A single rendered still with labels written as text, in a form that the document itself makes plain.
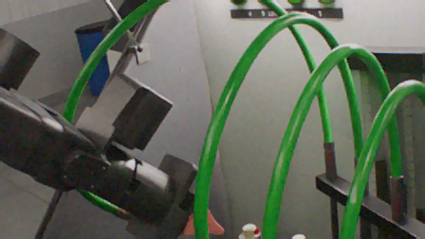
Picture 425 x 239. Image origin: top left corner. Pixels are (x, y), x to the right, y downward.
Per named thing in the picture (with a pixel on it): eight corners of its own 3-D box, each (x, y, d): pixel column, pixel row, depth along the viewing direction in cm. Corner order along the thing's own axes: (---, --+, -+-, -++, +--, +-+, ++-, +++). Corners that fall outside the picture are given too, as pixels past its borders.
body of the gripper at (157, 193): (207, 172, 71) (155, 141, 68) (162, 253, 71) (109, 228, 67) (177, 159, 77) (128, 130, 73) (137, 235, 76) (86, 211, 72)
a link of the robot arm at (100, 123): (13, 137, 64) (57, 181, 59) (72, 41, 63) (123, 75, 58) (83, 165, 74) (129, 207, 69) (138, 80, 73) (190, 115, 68)
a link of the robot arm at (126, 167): (55, 166, 70) (68, 187, 65) (88, 113, 69) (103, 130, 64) (104, 193, 73) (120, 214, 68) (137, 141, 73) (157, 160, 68)
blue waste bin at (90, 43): (77, 95, 719) (64, 30, 695) (120, 80, 751) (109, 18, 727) (102, 100, 672) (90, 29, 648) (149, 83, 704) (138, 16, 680)
